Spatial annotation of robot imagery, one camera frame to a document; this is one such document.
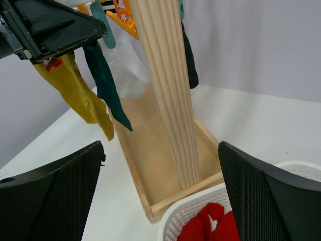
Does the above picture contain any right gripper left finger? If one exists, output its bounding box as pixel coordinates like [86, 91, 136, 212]
[1, 141, 106, 240]

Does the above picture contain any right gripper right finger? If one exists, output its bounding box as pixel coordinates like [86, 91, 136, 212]
[218, 142, 320, 240]

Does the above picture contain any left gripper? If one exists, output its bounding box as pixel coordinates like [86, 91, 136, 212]
[1, 1, 107, 63]

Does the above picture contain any yellow sock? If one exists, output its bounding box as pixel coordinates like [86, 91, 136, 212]
[34, 52, 114, 141]

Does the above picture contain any teal clothespin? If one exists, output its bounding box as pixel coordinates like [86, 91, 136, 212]
[90, 0, 116, 50]

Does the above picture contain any white round clip hanger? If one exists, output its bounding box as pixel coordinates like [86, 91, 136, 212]
[66, 1, 139, 49]

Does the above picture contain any wooden hanger stand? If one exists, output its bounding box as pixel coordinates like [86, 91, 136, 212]
[114, 1, 223, 223]

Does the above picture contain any red sock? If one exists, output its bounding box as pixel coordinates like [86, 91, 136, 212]
[177, 203, 240, 241]

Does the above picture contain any white perforated plastic basket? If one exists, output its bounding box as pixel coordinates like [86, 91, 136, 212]
[156, 160, 321, 241]

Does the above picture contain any white striped sock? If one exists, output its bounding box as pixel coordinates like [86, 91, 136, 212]
[110, 20, 151, 100]

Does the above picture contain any dark navy patterned sock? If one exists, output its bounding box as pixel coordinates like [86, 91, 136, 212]
[181, 22, 199, 89]

